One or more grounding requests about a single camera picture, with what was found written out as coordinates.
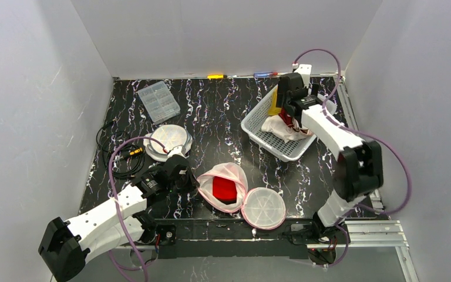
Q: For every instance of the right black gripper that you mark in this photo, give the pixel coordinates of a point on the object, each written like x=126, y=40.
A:
x=286, y=110

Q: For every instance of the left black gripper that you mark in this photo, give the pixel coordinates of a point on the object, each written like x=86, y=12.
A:
x=188, y=180

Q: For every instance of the white mesh bag blue zipper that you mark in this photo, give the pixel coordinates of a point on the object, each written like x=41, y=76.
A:
x=170, y=136

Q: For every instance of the bright red black bra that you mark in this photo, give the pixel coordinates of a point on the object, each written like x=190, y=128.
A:
x=224, y=190

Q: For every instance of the white plastic basket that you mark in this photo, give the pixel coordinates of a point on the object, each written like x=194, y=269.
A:
x=251, y=125

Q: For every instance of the white mesh bag pink zipper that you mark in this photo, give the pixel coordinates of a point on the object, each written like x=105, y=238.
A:
x=261, y=208

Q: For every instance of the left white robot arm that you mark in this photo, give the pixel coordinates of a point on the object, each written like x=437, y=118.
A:
x=68, y=245

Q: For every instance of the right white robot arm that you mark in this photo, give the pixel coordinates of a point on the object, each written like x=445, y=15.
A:
x=359, y=168

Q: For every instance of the yellow bra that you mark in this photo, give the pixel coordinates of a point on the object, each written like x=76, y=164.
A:
x=274, y=109

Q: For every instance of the white bra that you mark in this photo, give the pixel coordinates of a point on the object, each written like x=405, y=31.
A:
x=276, y=126

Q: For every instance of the clear plastic organizer box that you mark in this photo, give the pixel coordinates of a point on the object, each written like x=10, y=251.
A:
x=159, y=102

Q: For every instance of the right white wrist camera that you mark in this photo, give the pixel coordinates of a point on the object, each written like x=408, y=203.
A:
x=305, y=71

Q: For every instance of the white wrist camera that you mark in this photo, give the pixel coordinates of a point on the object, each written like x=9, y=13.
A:
x=178, y=151
x=305, y=71

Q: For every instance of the blue red handled screwdriver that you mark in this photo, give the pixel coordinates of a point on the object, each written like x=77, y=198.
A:
x=264, y=74

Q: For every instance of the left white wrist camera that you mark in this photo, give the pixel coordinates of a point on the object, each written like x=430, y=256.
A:
x=178, y=151

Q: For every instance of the black base frame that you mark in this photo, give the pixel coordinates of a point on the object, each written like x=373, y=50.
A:
x=294, y=238

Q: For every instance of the yellow handled screwdriver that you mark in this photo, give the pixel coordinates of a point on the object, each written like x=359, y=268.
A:
x=217, y=76

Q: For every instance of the aluminium side rail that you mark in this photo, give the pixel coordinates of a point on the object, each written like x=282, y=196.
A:
x=407, y=266

